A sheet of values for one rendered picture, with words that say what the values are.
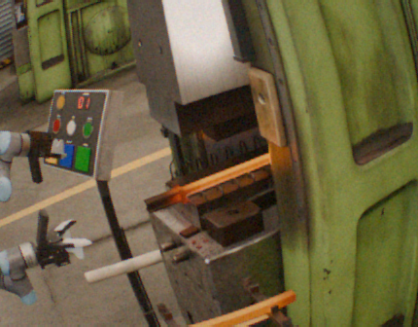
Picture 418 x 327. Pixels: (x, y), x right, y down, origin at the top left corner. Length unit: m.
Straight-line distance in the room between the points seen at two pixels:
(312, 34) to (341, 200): 0.41
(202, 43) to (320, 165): 0.42
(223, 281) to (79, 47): 5.01
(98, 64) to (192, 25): 5.08
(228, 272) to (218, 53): 0.54
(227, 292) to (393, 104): 0.69
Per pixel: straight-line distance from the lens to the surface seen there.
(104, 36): 6.73
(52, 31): 6.75
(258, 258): 1.94
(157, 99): 1.97
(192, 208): 2.00
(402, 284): 2.15
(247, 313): 1.54
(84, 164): 2.36
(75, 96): 2.46
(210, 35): 1.81
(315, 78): 1.56
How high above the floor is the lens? 1.88
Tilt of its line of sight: 24 degrees down
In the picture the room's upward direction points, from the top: 12 degrees counter-clockwise
